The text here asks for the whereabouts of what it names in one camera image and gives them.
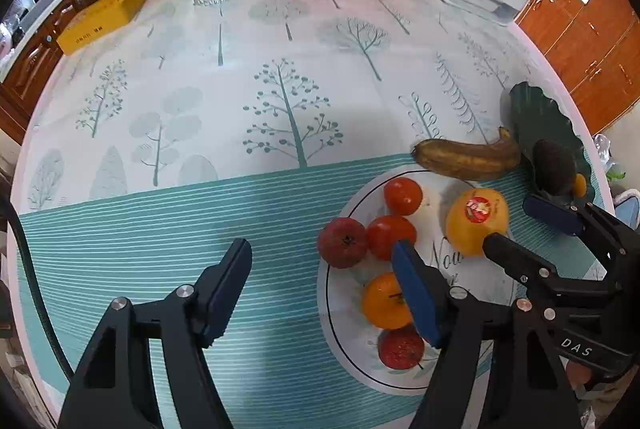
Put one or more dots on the green leaf-shaped plate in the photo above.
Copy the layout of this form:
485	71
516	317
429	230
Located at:
535	114

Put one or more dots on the brown overripe banana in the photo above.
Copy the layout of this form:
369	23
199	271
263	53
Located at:
467	159

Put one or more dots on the yellow cardboard box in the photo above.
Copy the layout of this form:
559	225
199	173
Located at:
97	19

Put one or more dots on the tree print tablecloth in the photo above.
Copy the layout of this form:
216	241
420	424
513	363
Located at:
225	109

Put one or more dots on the small red apple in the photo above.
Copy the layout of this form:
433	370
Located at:
342	242
397	351

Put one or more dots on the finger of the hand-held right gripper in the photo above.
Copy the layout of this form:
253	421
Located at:
510	254
552	215

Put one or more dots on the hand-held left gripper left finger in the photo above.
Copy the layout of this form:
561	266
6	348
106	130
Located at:
227	289

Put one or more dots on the clear plastic bottles pack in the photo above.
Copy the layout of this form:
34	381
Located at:
607	156

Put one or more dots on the person's right hand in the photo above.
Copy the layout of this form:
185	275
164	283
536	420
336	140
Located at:
582	376

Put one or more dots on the yellow orange with sticker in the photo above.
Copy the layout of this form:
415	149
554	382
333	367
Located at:
475	229

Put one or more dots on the white round plate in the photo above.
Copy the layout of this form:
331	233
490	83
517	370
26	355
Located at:
350	324

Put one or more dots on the tall wooden cabinet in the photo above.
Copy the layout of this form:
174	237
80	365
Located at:
590	44

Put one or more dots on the small orange kumquat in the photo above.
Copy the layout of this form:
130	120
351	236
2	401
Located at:
580	185

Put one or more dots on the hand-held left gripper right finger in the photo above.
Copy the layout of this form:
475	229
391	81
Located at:
415	294

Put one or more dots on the light blue object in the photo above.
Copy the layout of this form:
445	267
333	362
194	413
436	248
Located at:
629	209

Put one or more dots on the red tomato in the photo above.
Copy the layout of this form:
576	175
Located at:
391	237
403	196

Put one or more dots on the dark avocado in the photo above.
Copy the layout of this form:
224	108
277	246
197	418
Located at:
552	166

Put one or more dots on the wooden cabinet with drawers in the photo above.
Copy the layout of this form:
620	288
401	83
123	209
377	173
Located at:
30	59

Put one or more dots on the orange tangerine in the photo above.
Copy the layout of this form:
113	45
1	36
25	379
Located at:
382	301

